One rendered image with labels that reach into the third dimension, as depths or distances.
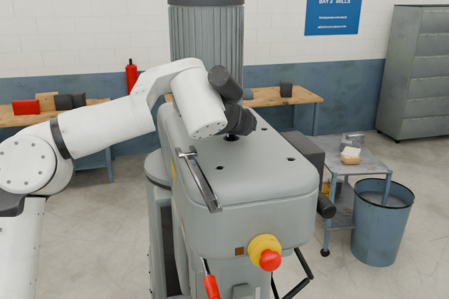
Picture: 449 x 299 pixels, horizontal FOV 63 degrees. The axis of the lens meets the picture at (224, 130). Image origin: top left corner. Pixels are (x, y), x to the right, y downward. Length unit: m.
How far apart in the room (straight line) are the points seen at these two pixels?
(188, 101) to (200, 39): 0.37
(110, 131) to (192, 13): 0.45
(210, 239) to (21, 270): 0.29
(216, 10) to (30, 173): 0.57
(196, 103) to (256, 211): 0.22
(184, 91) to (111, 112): 0.11
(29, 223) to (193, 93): 0.29
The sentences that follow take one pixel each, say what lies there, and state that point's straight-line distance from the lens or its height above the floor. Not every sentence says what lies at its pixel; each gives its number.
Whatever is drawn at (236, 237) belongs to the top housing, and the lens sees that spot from 0.67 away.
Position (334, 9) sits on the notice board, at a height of 1.94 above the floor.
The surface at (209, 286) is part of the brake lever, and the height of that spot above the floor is 1.71.
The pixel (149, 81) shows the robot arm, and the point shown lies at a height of 2.07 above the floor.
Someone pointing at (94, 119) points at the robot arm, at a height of 2.03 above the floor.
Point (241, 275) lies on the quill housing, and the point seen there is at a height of 1.58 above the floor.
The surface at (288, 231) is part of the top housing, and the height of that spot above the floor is 1.79.
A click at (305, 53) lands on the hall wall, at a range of 5.60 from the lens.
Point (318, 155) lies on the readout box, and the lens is 1.18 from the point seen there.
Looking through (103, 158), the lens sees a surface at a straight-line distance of 4.82.
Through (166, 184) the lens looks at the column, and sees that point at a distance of 1.35.
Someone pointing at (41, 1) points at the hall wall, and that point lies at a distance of 5.02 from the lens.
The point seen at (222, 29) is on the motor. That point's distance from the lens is 0.92.
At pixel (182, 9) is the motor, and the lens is 0.93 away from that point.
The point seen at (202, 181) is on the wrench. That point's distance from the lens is 0.63.
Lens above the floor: 2.20
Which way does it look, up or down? 21 degrees down
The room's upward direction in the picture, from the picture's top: straight up
